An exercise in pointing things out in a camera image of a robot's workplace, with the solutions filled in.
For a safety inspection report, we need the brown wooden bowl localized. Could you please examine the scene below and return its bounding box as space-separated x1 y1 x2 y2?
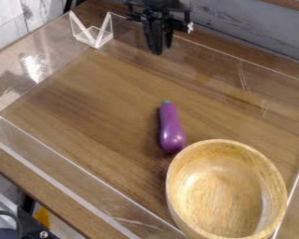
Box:
166 139 287 239

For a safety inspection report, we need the black clamp with cable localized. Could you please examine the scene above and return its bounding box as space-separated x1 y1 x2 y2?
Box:
0 210 60 239

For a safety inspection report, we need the purple toy eggplant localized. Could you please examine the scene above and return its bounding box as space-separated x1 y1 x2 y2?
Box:
159 101 187 153

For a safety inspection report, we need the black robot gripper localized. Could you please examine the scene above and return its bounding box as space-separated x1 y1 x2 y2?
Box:
124 0 194 55

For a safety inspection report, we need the clear acrylic corner bracket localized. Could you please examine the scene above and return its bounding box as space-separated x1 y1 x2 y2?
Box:
68 12 113 49

